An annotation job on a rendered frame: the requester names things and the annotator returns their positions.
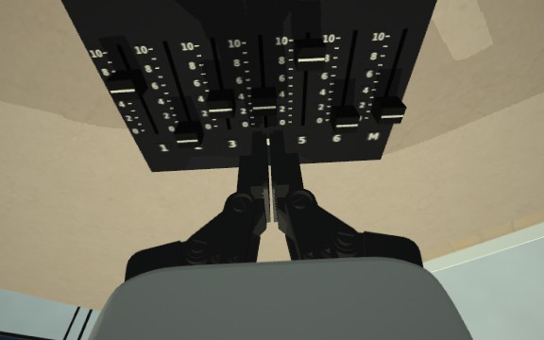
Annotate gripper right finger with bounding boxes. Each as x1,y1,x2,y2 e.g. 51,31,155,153
269,130,424,268

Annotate black lighting desk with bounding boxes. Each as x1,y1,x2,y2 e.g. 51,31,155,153
61,0,437,172

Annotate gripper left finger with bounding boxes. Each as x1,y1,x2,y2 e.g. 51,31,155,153
125,131,271,281

